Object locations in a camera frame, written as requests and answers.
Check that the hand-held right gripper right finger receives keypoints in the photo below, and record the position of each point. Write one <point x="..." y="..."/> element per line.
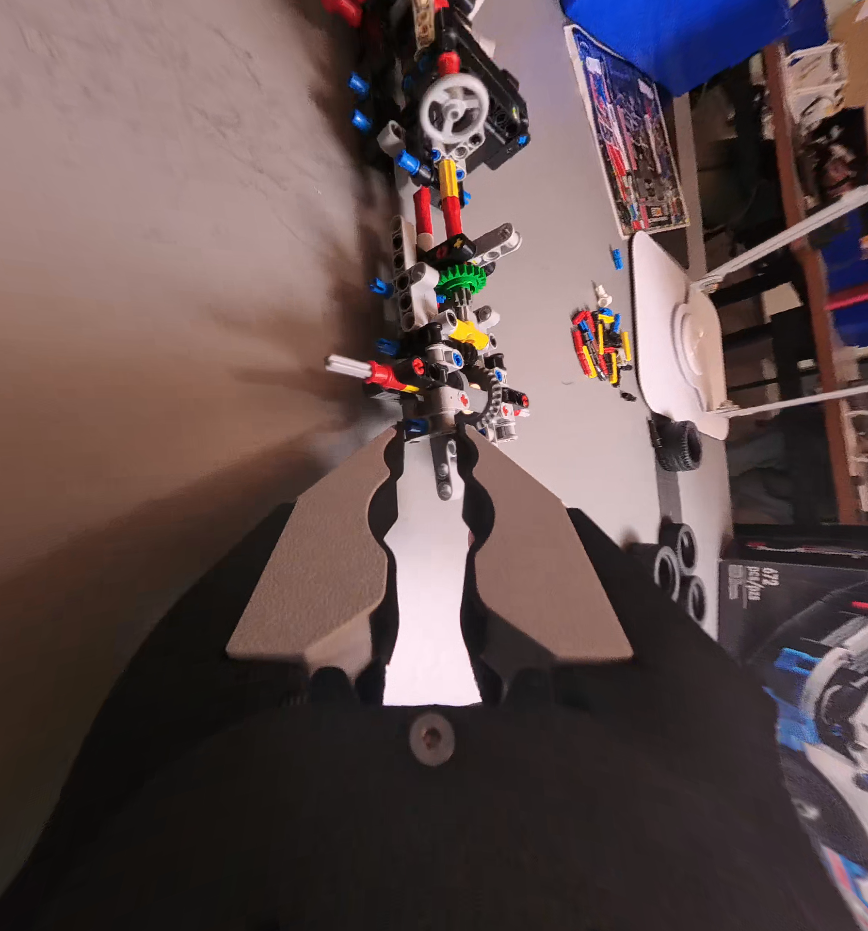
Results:
<point x="543" y="582"/>

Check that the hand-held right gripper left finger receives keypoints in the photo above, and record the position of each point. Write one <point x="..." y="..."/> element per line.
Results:
<point x="317" y="574"/>

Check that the lego car chassis assembly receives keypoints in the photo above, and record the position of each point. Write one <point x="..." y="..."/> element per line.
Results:
<point x="416" y="291"/>

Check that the black rubber lego tire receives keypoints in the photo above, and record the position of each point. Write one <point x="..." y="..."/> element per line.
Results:
<point x="641" y="560"/>
<point x="702" y="604"/>
<point x="672" y="529"/>
<point x="685" y="447"/>

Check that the black lego set box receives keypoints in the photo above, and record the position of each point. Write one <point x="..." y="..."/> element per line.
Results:
<point x="768" y="604"/>

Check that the pile of small lego pins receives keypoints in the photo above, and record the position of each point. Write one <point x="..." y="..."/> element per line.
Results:
<point x="598" y="349"/>

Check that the colourful sticker sheet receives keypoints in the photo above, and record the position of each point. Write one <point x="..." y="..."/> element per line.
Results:
<point x="623" y="131"/>

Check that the blue plastic bin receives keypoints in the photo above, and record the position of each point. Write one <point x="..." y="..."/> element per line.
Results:
<point x="696" y="43"/>

